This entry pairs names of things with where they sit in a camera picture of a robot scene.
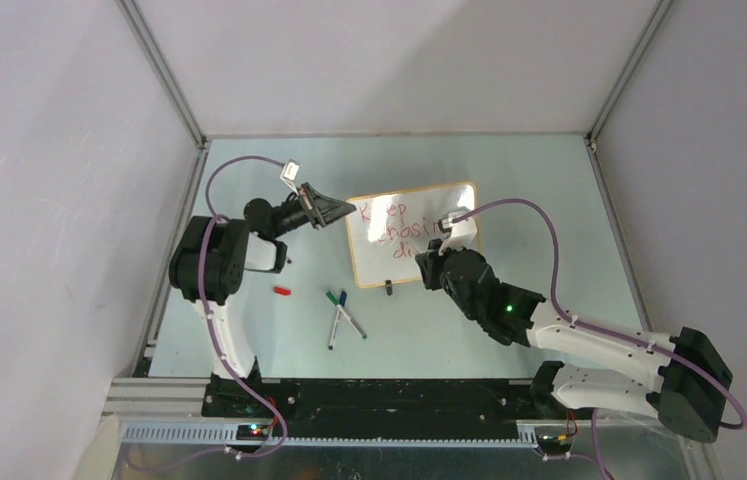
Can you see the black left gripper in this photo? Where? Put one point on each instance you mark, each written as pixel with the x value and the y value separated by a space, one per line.
pixel 318 209

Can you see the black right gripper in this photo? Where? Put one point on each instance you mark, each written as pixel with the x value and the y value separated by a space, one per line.
pixel 430 262

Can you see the whiteboard with orange frame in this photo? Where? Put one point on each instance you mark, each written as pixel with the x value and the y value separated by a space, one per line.
pixel 389 229

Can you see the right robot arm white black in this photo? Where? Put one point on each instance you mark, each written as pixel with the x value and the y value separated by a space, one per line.
pixel 680 380

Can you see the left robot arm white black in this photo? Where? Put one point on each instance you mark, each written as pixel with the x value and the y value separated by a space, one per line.
pixel 214 254

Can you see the green marker pen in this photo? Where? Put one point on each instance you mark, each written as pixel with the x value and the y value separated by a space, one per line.
pixel 353 322

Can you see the blue marker pen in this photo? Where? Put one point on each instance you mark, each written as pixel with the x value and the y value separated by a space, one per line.
pixel 338 302

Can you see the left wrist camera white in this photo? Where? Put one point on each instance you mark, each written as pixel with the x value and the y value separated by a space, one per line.
pixel 289 173

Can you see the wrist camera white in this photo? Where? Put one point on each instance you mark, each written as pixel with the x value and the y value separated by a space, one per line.
pixel 459 230
pixel 289 173

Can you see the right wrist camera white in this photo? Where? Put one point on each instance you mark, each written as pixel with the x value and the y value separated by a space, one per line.
pixel 459 230

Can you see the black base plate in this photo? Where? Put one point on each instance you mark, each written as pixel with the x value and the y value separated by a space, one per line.
pixel 395 408

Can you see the grey cable duct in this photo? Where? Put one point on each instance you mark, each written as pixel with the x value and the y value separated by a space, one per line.
pixel 213 433

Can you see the aluminium frame rail front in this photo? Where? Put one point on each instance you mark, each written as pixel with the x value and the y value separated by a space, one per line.
pixel 168 399

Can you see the left aluminium corner post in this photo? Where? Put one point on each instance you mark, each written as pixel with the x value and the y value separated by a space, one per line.
pixel 149 45

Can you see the aluminium corner post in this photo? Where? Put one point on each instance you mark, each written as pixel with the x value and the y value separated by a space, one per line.
pixel 149 45
pixel 631 64

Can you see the right aluminium corner post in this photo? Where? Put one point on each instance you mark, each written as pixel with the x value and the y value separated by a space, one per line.
pixel 631 64

